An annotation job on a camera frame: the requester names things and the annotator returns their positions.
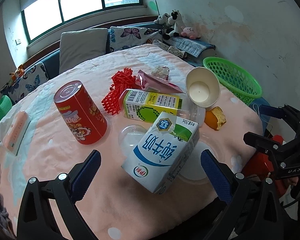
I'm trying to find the green plastic basket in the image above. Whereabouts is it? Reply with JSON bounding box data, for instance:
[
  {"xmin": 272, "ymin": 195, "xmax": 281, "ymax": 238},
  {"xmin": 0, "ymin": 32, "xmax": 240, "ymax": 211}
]
[{"xmin": 203, "ymin": 56, "xmax": 263, "ymax": 106}]

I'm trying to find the white blue milk carton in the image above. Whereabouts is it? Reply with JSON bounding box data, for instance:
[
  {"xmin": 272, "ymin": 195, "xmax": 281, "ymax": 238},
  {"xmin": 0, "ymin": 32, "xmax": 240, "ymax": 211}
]
[{"xmin": 121, "ymin": 112, "xmax": 199, "ymax": 194}]

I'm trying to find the clear round plastic lid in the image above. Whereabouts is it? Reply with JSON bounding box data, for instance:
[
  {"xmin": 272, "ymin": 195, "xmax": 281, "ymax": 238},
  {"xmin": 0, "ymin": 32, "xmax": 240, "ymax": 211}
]
[{"xmin": 178, "ymin": 141, "xmax": 217, "ymax": 185}]

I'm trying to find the orange fox plush toy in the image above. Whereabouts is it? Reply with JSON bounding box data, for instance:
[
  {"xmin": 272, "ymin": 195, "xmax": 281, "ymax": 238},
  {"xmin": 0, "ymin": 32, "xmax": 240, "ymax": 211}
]
[{"xmin": 10, "ymin": 64, "xmax": 24, "ymax": 82}]

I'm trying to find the clear bottle yellow green label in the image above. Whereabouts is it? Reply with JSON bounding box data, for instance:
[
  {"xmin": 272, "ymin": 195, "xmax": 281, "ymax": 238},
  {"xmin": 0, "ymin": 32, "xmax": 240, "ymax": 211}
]
[{"xmin": 119, "ymin": 89, "xmax": 205, "ymax": 126}]

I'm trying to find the cow plush toy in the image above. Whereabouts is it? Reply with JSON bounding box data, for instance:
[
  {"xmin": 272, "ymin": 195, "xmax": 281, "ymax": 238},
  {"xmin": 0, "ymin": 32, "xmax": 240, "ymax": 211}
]
[{"xmin": 163, "ymin": 10, "xmax": 185, "ymax": 40}]

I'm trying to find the red bag under table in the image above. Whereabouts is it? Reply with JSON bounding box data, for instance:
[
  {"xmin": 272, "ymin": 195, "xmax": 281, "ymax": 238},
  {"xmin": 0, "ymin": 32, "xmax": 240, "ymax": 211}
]
[{"xmin": 241, "ymin": 142, "xmax": 289, "ymax": 198}]

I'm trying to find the orange peel piece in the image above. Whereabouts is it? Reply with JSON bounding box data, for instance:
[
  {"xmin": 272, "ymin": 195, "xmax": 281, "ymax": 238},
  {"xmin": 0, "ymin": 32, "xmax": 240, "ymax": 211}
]
[{"xmin": 204, "ymin": 106, "xmax": 226, "ymax": 131}]

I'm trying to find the grey pillow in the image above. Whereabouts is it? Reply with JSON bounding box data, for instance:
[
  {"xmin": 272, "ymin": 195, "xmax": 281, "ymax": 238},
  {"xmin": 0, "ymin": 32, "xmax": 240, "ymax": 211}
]
[{"xmin": 59, "ymin": 28, "xmax": 108, "ymax": 74}]

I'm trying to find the butterfly print pillow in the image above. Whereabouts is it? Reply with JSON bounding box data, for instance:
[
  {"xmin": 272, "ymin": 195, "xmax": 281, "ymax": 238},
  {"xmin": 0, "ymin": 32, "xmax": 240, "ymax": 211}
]
[
  {"xmin": 109, "ymin": 27, "xmax": 163, "ymax": 52},
  {"xmin": 7, "ymin": 62, "xmax": 49, "ymax": 104}
]

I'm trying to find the clear plastic dome cup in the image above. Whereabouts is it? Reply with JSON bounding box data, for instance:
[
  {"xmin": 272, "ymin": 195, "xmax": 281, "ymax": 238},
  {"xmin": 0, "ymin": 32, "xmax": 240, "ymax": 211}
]
[{"xmin": 118, "ymin": 125, "xmax": 147, "ymax": 157}]

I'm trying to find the crumpled patterned cloth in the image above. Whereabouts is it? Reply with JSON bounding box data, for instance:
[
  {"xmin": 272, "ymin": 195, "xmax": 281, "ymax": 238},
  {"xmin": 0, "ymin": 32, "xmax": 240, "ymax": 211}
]
[{"xmin": 152, "ymin": 40, "xmax": 187, "ymax": 59}]

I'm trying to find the patterned blue cloth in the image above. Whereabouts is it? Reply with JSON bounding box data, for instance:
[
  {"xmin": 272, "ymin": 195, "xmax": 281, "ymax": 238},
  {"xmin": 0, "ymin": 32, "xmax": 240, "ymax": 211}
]
[{"xmin": 163, "ymin": 37, "xmax": 216, "ymax": 57}]

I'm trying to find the white paper cup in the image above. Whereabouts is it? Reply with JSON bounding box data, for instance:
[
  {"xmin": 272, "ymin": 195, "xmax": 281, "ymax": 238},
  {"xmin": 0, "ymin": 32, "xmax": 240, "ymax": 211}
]
[{"xmin": 185, "ymin": 67, "xmax": 221, "ymax": 108}]

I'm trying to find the red cylindrical snack can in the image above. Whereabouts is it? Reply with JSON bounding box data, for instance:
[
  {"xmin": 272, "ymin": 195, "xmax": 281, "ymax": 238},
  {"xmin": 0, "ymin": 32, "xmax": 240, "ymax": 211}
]
[{"xmin": 53, "ymin": 80, "xmax": 107, "ymax": 145}]

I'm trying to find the red foam fruit net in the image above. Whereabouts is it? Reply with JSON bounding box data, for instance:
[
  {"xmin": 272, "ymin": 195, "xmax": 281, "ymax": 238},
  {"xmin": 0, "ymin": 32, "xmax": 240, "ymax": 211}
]
[{"xmin": 101, "ymin": 68, "xmax": 141, "ymax": 115}]

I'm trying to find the pink plush toy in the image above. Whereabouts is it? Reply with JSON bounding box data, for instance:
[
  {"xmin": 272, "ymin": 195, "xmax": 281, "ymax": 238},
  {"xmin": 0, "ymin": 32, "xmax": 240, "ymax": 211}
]
[{"xmin": 180, "ymin": 27, "xmax": 201, "ymax": 40}]

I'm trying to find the window with green frame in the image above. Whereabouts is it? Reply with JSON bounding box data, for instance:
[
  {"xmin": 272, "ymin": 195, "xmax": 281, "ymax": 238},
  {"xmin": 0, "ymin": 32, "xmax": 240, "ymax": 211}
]
[{"xmin": 20, "ymin": 0, "xmax": 142, "ymax": 43}]

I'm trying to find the pink blanket table cover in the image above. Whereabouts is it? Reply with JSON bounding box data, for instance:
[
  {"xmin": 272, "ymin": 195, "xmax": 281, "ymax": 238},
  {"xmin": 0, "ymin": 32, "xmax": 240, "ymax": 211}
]
[{"xmin": 0, "ymin": 43, "xmax": 264, "ymax": 240}]

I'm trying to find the pink foil snack wrapper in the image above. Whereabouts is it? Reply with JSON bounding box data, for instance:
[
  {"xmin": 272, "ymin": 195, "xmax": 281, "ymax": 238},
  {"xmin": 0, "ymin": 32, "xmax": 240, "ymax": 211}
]
[{"xmin": 136, "ymin": 70, "xmax": 183, "ymax": 94}]

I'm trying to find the grey plush toy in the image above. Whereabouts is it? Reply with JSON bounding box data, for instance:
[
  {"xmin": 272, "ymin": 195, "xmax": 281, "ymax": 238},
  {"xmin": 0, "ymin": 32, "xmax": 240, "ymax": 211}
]
[{"xmin": 154, "ymin": 13, "xmax": 169, "ymax": 25}]

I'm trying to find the clear wrapper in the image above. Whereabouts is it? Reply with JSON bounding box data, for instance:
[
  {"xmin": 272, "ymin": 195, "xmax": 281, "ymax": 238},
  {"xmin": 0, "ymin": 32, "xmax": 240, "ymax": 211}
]
[{"xmin": 151, "ymin": 66, "xmax": 170, "ymax": 80}]

